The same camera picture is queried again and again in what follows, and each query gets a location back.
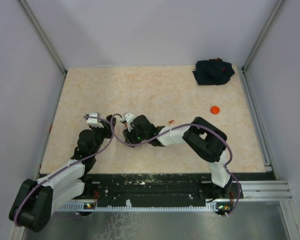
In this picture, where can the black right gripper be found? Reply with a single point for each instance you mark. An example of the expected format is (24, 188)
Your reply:
(129, 136)

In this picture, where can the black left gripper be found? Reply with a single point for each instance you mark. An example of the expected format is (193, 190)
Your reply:
(107, 129)

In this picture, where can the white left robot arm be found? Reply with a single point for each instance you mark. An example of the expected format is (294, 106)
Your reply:
(37, 200)

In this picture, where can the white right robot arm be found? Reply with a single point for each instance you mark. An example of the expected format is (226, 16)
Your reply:
(206, 140)

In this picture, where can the orange earbud charging case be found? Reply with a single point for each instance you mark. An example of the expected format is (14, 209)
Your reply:
(215, 110)

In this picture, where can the dark crumpled cloth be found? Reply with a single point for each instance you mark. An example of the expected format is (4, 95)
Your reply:
(213, 72)

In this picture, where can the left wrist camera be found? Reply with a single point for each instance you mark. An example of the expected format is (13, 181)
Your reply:
(93, 119)

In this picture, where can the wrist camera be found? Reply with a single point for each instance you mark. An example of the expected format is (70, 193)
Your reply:
(93, 119)
(127, 120)

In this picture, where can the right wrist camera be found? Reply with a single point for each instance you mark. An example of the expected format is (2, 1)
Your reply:
(127, 120)

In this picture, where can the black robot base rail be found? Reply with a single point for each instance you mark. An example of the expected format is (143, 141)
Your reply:
(156, 190)

